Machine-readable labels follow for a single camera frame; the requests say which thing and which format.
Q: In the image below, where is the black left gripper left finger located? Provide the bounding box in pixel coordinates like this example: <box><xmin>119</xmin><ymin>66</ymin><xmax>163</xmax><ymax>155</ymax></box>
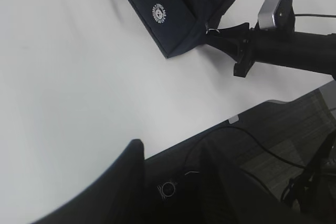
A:
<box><xmin>36</xmin><ymin>140</ymin><xmax>144</xmax><ymax>223</ymax></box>

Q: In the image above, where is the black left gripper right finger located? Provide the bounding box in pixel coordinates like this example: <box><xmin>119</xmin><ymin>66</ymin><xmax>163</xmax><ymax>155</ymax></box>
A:
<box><xmin>199</xmin><ymin>143</ymin><xmax>276</xmax><ymax>223</ymax></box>

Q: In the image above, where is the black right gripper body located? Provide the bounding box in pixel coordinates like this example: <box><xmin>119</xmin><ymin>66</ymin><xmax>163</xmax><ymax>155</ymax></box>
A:
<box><xmin>233</xmin><ymin>23</ymin><xmax>255</xmax><ymax>78</ymax></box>

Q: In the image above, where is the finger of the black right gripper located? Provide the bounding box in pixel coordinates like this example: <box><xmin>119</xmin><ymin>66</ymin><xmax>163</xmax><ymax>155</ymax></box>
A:
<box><xmin>207</xmin><ymin>23</ymin><xmax>249</xmax><ymax>38</ymax></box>
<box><xmin>209</xmin><ymin>36</ymin><xmax>244</xmax><ymax>63</ymax></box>

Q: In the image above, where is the dark blue lunch bag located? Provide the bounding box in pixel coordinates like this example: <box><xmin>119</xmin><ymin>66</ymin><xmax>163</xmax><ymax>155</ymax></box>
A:
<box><xmin>128</xmin><ymin>0</ymin><xmax>235</xmax><ymax>59</ymax></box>

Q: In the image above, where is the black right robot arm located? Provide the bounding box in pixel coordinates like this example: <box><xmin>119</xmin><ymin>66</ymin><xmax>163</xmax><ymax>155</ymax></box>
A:
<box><xmin>205</xmin><ymin>20</ymin><xmax>335</xmax><ymax>78</ymax></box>

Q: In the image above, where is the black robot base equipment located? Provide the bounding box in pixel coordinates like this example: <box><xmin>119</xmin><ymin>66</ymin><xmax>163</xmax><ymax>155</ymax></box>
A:
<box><xmin>280</xmin><ymin>131</ymin><xmax>335</xmax><ymax>208</ymax></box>

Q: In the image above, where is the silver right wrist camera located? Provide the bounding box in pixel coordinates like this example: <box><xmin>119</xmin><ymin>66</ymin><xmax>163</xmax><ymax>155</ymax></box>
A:
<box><xmin>256</xmin><ymin>0</ymin><xmax>296</xmax><ymax>33</ymax></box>

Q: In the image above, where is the black hanging cable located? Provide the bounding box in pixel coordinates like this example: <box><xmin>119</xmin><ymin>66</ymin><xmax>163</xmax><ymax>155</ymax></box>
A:
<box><xmin>183</xmin><ymin>125</ymin><xmax>308</xmax><ymax>172</ymax></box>

